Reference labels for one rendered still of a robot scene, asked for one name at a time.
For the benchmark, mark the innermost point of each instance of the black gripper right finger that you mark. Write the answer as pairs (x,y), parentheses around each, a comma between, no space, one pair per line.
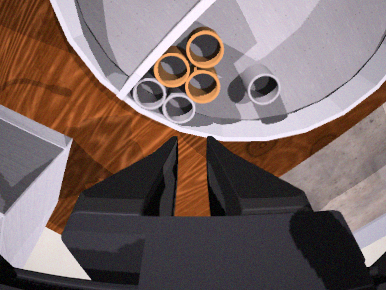
(247,189)

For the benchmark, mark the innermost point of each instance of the grey metal bushing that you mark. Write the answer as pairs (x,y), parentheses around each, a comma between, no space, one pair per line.
(265,95)
(175,114)
(144,99)

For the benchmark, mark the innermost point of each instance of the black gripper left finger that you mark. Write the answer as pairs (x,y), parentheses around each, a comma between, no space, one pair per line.
(138,188)

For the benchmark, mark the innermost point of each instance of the bronze bushing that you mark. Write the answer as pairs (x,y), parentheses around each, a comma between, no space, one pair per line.
(208,61)
(172,80)
(202,95)

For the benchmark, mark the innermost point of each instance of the white round turntable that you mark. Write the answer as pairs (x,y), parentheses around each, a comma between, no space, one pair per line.
(328,55)

